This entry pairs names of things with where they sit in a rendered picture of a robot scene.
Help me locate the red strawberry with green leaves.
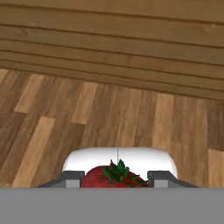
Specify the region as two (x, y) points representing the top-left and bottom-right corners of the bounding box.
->
(80, 158), (151, 189)

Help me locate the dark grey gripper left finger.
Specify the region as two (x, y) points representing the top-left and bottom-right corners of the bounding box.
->
(36, 170), (86, 189)

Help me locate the wooden plank counter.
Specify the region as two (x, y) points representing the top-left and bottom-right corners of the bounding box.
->
(0, 0), (224, 102)

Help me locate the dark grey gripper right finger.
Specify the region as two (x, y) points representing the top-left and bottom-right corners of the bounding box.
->
(146, 170), (200, 189)

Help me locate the white rounded object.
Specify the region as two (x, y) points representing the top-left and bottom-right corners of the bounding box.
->
(61, 146), (179, 179)

